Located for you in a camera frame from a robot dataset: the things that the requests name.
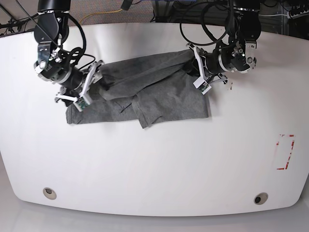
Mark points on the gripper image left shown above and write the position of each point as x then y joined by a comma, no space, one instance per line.
60,73

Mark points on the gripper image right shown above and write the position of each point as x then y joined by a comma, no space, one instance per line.
221,61

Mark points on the grey T-shirt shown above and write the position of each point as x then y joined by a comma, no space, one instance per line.
150,89

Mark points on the black tripod stand legs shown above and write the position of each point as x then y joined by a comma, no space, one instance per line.
12,19

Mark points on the red tape rectangle marking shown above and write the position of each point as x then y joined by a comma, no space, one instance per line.
283,151

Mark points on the white power strip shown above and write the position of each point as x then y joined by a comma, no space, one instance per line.
298,11

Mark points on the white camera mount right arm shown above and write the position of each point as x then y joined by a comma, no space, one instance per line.
81,99

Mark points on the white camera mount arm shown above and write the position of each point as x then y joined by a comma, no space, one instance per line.
206,78
81,99

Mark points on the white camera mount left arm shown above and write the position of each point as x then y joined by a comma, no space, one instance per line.
206,78

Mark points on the left table cable grommet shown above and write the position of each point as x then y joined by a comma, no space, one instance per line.
49,193

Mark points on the table cable grommet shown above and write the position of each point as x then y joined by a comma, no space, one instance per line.
261,198
49,193

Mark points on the right table cable grommet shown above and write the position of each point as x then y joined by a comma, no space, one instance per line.
261,198

